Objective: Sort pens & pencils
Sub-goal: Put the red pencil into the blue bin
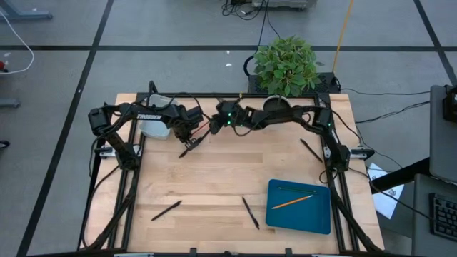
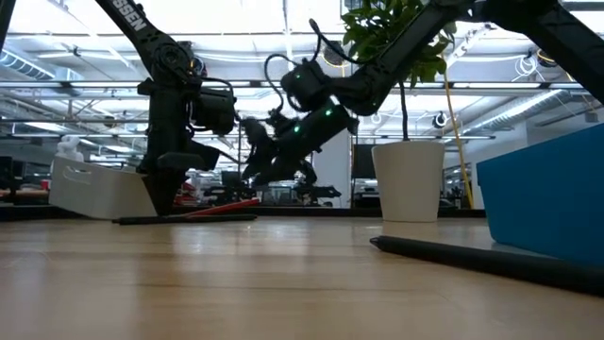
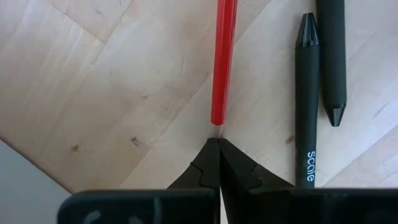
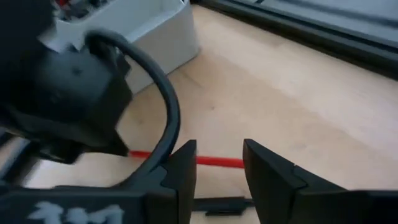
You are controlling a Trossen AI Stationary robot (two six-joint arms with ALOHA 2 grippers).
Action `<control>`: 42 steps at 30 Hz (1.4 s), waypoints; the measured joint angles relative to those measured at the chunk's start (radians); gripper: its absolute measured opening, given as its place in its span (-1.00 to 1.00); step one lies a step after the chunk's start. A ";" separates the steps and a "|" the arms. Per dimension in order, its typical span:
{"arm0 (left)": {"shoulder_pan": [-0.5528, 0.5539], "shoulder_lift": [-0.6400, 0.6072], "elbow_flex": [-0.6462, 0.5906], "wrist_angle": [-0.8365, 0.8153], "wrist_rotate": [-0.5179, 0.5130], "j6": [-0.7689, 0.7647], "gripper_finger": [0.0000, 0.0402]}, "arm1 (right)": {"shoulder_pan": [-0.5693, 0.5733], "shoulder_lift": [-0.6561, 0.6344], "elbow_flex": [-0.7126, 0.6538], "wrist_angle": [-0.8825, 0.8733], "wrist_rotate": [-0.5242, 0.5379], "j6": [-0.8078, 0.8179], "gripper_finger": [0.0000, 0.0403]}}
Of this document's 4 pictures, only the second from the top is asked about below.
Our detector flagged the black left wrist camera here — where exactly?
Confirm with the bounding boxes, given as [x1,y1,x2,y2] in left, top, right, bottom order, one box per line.
[191,86,238,137]

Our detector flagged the yellow hanging cable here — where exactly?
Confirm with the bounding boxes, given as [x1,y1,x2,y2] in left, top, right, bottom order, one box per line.
[442,70,475,211]

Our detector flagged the white plastic bin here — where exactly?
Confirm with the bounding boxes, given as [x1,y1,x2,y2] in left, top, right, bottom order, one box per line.
[48,155,158,221]

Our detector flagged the black computer monitor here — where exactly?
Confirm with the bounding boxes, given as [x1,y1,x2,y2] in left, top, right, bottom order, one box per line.
[351,144,378,180]

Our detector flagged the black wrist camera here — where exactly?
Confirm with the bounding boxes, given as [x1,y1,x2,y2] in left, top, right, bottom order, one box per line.
[281,59,331,113]
[191,86,238,137]

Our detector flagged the red pencil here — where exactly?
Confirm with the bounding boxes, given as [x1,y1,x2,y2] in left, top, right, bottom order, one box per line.
[183,197,262,218]

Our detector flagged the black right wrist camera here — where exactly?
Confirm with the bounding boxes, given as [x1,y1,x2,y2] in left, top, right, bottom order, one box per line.
[281,59,331,113]

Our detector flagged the white plant pot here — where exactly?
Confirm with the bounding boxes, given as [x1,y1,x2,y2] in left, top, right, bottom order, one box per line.
[371,140,446,224]

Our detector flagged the blue plastic bin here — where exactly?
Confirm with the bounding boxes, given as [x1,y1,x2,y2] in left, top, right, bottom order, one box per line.
[475,123,604,268]

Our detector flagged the green leafy plant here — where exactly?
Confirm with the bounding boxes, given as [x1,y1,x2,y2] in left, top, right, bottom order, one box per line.
[340,0,458,143]

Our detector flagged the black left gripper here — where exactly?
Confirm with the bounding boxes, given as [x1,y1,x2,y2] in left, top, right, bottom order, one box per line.
[136,77,222,217]

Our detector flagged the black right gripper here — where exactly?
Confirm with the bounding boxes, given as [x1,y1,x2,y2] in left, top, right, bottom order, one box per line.
[240,101,360,186]

